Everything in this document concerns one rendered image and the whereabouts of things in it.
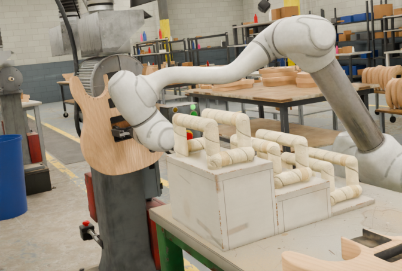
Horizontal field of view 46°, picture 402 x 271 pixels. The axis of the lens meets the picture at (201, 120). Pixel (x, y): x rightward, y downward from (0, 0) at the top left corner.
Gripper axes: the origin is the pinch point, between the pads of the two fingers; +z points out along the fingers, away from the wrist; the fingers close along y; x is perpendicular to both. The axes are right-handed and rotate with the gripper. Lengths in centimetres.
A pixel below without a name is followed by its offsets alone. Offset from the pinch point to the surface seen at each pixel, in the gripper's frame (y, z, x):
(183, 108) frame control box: 34.2, 16.7, -1.1
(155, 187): 21, 38, -39
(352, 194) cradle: 27, -89, -17
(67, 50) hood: -2, 54, 34
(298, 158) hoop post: 13, -87, -4
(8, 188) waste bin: -29, 279, -75
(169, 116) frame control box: 26.9, 17.1, -3.1
